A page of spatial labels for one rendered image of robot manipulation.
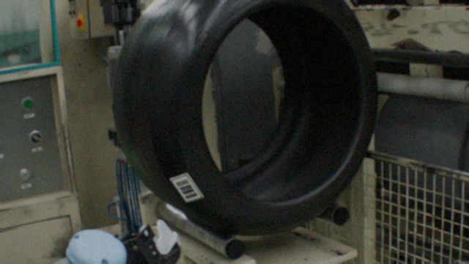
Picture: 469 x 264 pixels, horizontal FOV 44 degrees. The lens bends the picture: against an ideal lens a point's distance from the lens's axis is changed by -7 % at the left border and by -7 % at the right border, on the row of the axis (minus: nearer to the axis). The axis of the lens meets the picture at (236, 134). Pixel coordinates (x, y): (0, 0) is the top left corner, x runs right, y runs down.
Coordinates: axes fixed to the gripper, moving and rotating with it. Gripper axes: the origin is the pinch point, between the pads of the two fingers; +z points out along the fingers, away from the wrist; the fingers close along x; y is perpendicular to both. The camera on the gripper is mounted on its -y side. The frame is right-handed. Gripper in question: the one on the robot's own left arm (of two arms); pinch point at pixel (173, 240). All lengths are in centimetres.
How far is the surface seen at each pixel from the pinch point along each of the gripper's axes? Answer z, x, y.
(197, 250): 23.6, 12.0, -12.9
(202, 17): 20.8, -14.6, 31.9
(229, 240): 17.9, 0.3, -10.2
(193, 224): 26.8, 11.8, -7.9
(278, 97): 86, 2, 0
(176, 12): 21.6, -9.9, 34.8
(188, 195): 12.9, 0.7, 3.0
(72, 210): 47, 59, 0
